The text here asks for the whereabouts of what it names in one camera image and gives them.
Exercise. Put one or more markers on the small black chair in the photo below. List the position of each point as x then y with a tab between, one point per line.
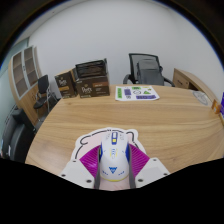
43	90

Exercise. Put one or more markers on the black sofa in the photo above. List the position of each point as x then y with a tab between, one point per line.
16	136

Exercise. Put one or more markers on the white and blue computer mouse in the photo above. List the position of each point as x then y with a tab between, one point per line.
114	156

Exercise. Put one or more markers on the small brown cardboard box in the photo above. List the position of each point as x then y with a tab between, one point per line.
65	85

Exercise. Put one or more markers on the wooden shelf unit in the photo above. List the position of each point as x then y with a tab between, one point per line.
23	73

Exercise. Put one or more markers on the large dark brown cardboard box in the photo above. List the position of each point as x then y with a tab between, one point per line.
92	85

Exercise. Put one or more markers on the grey mesh office chair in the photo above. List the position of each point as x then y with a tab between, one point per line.
146	71

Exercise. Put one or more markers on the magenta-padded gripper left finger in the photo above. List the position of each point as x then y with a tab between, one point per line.
76	172

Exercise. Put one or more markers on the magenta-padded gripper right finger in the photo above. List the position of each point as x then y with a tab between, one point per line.
152	171

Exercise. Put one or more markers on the white printed paper sheet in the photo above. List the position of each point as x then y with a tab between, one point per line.
136	93

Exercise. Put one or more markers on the wooden side cabinet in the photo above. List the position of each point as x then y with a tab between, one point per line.
186	80

